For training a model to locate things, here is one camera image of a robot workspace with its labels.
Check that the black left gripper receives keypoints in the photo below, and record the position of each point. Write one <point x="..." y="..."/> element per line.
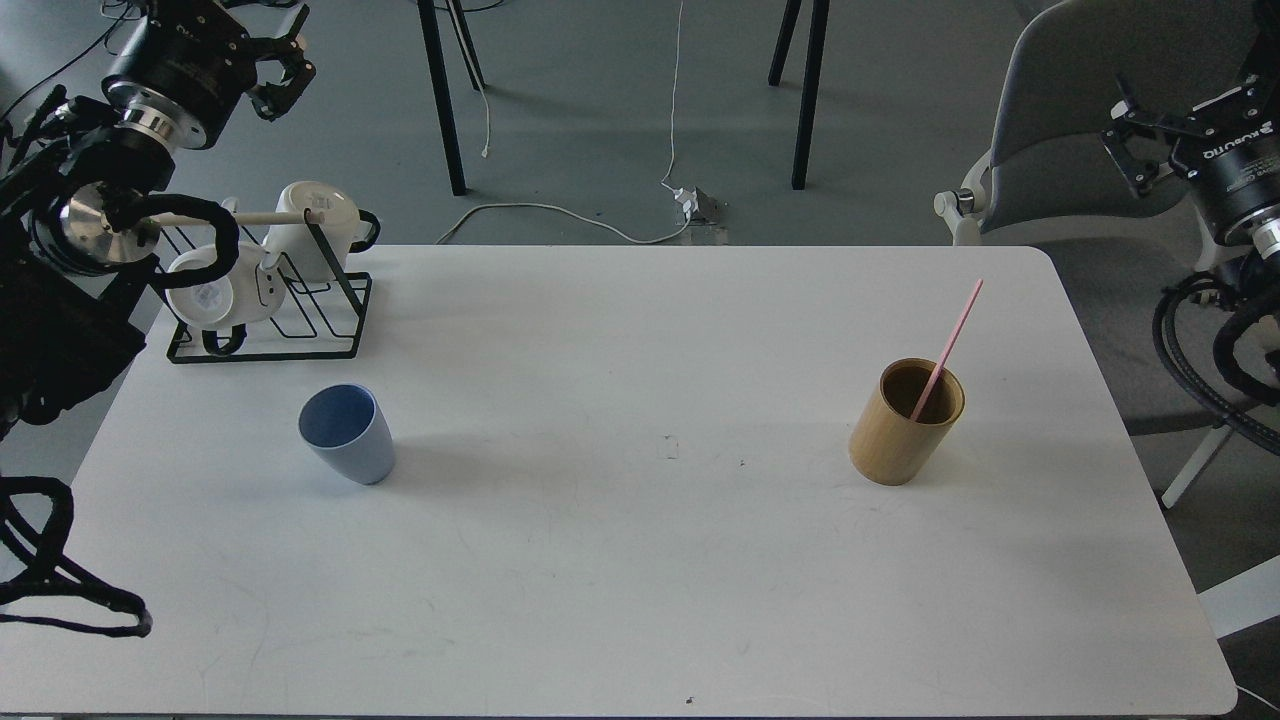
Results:
<point x="183" y="60"/>

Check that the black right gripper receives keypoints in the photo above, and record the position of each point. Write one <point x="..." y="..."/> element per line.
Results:
<point x="1231" y="167"/>

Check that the pink chopstick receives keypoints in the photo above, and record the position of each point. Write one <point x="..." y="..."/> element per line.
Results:
<point x="922" y="400"/>

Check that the blue plastic cup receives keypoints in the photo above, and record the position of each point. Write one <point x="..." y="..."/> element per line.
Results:
<point x="345" y="426"/>

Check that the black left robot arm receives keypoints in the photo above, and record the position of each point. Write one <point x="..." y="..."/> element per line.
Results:
<point x="88" y="221"/>

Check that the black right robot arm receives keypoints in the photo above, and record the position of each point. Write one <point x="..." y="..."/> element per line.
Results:
<point x="1248" y="293"/>

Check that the grey office chair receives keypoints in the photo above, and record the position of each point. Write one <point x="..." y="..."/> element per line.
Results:
<point x="1046" y="160"/>

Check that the black table leg left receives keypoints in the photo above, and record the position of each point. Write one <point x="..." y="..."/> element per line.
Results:
<point x="439" y="82"/>

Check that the black table leg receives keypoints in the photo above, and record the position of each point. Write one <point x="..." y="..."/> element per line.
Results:
<point x="814" y="55"/>
<point x="439" y="82"/>

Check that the white mug front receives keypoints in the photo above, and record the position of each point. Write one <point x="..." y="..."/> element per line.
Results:
<point x="251" y="292"/>

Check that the black table leg right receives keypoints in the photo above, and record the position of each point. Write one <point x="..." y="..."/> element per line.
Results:
<point x="814" y="55"/>

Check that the bamboo cylindrical holder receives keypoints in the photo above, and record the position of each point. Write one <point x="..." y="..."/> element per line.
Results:
<point x="889" y="444"/>

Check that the white plug adapter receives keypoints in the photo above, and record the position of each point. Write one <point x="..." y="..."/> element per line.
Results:
<point x="697" y="206"/>

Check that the black wire mug rack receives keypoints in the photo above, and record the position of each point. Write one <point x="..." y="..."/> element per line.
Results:
<point x="319" y="320"/>

